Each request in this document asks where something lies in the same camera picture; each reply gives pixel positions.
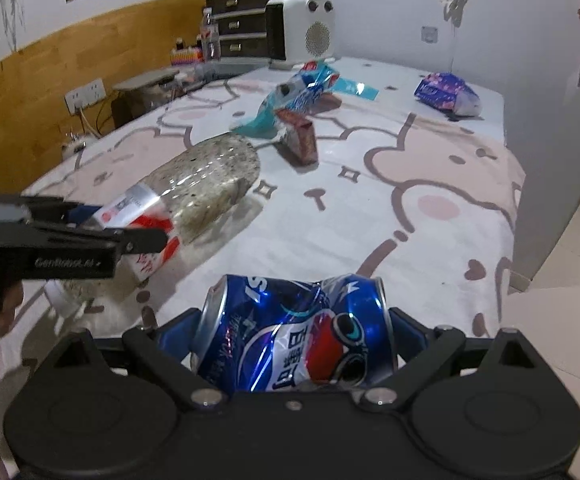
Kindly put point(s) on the small water bottle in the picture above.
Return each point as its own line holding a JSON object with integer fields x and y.
{"x": 209, "y": 36}

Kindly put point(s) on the dark drawer cabinet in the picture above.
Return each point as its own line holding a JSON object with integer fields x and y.
{"x": 241, "y": 27}

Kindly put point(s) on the blue white snack wrapper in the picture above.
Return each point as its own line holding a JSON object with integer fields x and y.
{"x": 298, "y": 94}

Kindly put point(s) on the white space heater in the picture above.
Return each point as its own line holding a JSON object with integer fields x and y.
{"x": 299, "y": 31}

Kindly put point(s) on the white wall power socket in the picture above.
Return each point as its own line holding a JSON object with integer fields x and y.
{"x": 85, "y": 96}

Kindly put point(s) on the purple tissue pack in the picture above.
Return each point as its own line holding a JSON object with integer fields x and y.
{"x": 449, "y": 94}

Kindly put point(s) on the pink cartoon tablecloth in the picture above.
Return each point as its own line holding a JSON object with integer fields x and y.
{"x": 399, "y": 193}

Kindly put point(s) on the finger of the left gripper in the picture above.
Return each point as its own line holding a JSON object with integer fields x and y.
{"x": 55, "y": 209}
{"x": 88, "y": 243}

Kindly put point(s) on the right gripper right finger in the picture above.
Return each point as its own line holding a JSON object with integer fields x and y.
{"x": 429, "y": 355}

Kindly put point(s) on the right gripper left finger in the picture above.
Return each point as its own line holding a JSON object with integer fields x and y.
{"x": 157, "y": 355}

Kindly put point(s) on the red cigarette box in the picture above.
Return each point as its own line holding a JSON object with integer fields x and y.
{"x": 298, "y": 136}

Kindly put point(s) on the teal plastic bag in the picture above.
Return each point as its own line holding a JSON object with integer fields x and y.
{"x": 355, "y": 88}

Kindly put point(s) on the crushed blue Pepsi can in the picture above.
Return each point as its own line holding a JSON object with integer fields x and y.
{"x": 266, "y": 334}

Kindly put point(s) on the clear plastic bottle red label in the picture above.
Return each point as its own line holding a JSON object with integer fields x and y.
{"x": 183, "y": 198}

